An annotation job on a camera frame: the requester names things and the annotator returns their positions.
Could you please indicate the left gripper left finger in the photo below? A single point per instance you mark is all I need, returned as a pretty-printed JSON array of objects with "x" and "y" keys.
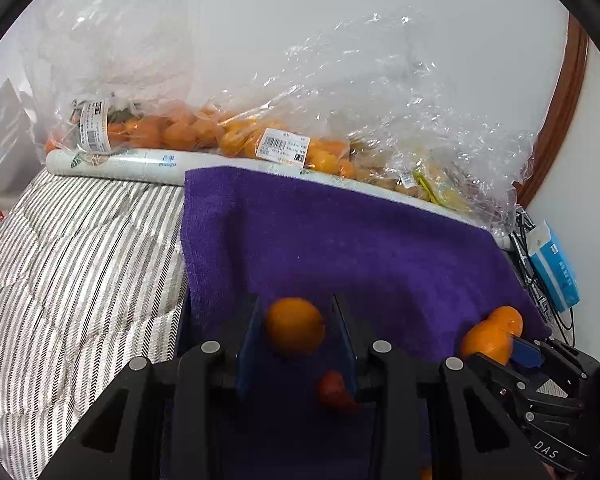
[{"x": 158, "y": 421}]

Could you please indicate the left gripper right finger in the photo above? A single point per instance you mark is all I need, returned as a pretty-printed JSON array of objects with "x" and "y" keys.
[{"x": 439, "y": 416}]

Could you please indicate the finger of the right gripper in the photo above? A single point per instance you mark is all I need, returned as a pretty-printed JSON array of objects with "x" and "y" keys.
[
  {"x": 495, "y": 374},
  {"x": 525, "y": 354}
]

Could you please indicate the orange mandarin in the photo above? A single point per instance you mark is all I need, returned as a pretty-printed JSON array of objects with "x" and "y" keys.
[{"x": 489, "y": 339}]

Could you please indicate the large orange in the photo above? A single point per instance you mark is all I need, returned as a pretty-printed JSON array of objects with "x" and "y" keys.
[{"x": 509, "y": 319}]

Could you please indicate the red cherry tomato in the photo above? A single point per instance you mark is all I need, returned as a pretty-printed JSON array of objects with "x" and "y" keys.
[{"x": 332, "y": 391}]

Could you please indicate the small orange kumquat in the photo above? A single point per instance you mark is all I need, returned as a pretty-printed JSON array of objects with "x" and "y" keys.
[{"x": 295, "y": 326}]

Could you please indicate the blue tissue box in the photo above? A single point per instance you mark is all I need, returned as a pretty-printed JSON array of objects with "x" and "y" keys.
[{"x": 552, "y": 265}]

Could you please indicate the purple towel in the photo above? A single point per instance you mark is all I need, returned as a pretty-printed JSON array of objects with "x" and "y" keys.
[{"x": 419, "y": 279}]

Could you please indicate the striped mattress cover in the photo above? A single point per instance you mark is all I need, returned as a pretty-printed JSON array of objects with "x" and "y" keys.
[{"x": 92, "y": 274}]

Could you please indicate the white paper roll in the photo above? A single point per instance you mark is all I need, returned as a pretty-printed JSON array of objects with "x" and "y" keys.
[{"x": 180, "y": 164}]

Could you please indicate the white plastic bag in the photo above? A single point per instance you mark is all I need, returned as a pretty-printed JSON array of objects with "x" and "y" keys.
[{"x": 20, "y": 153}]

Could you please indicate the clear plastic fruit bags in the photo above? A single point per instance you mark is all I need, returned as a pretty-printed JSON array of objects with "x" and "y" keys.
[{"x": 115, "y": 79}]

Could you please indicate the brown wooden door frame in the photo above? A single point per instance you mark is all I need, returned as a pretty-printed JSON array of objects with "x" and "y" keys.
[{"x": 560, "y": 112}]

